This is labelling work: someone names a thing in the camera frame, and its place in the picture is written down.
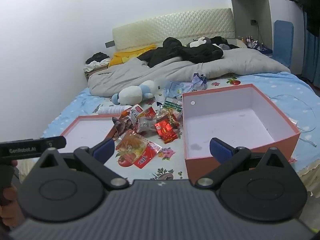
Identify pile of snack packets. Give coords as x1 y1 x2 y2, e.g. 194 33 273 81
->
92 76 298 180

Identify orange cardboard box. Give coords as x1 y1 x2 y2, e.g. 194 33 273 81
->
182 84 300 184

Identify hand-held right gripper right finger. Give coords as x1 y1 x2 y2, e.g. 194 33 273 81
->
194 137 284 189

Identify white cable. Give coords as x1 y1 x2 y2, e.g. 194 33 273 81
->
269 94 317 147

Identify green white snack packet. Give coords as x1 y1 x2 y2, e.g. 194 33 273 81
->
160 96 183 113

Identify pile of folded clothes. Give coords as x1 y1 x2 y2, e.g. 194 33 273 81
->
84 52 112 72

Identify person's left hand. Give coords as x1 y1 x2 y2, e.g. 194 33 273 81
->
0 184 18 233

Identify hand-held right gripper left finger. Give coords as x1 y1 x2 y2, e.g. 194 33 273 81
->
37 138 130 190

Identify silver snack packet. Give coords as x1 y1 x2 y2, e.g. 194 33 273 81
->
136 117 157 135

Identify small bottles on nightstand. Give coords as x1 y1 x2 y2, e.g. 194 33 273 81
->
237 35 259 48

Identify orange box lid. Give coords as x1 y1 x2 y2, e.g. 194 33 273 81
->
60 114 125 153

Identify white blue plush toy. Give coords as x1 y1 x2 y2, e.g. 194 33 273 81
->
111 80 162 105

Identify red white snack packet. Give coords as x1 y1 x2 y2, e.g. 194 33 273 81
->
130 104 157 120

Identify clear red label snack packet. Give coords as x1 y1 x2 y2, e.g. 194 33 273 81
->
115 132 162 169

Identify white bottle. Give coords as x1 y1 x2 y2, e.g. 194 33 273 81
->
97 105 132 115

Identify brown stick snack packet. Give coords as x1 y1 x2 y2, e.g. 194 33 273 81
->
157 110 180 125

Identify white wardrobe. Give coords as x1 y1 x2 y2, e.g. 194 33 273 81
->
227 0 304 74

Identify blue padded chair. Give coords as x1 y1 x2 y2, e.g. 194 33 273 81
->
272 20 295 68

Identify hanging dark clothes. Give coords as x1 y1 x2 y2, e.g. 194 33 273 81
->
285 0 320 38

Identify grey duvet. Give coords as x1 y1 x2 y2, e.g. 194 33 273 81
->
88 49 292 97

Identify yellow cloth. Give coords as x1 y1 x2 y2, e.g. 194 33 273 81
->
108 44 157 67

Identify cream padded headboard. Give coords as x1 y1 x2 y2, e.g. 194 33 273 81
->
112 7 237 50

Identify blue curtain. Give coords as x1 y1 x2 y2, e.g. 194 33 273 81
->
301 10 320 89

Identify shiny red snack packet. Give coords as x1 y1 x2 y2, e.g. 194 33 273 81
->
154 120 178 144

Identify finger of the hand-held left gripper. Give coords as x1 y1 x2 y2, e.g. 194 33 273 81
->
41 135 67 155

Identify clear plastic bag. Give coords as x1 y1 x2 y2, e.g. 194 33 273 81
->
164 81 194 100

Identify black clothes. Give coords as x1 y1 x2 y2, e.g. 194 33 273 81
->
137 36 240 68

